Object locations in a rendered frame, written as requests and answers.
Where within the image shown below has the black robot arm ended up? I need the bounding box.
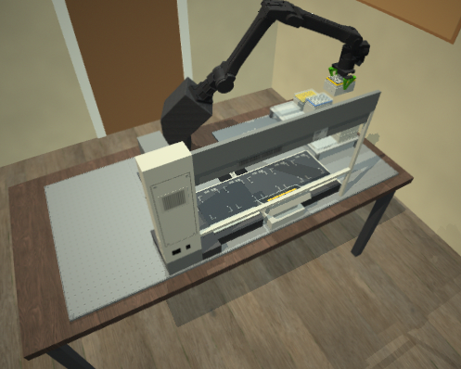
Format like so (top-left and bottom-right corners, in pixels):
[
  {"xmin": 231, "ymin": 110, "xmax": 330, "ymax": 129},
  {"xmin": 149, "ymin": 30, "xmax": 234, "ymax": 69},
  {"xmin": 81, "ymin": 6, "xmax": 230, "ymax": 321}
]
[{"xmin": 188, "ymin": 0, "xmax": 370, "ymax": 105}]

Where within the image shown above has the yellow tip rack with grey top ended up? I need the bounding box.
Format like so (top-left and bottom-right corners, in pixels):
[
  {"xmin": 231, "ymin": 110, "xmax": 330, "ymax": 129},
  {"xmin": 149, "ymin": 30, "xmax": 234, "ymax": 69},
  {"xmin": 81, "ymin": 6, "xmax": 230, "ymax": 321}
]
[{"xmin": 323, "ymin": 75, "xmax": 355, "ymax": 96}]

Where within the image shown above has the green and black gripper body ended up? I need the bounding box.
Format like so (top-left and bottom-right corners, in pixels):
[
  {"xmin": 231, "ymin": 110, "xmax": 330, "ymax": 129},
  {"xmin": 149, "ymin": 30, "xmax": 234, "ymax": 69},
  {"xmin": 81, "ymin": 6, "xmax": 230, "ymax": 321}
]
[{"xmin": 332, "ymin": 57, "xmax": 355, "ymax": 80}]

